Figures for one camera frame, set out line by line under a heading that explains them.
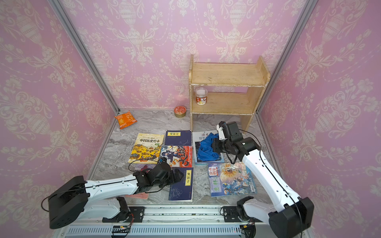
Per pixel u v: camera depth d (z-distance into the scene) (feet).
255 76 2.56
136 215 2.44
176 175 2.47
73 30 2.55
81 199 1.37
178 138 3.41
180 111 3.81
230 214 2.39
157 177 2.11
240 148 1.65
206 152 2.43
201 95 2.95
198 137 3.38
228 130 1.91
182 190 2.65
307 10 2.29
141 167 2.94
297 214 1.21
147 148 3.22
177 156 3.09
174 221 2.40
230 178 2.80
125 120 3.62
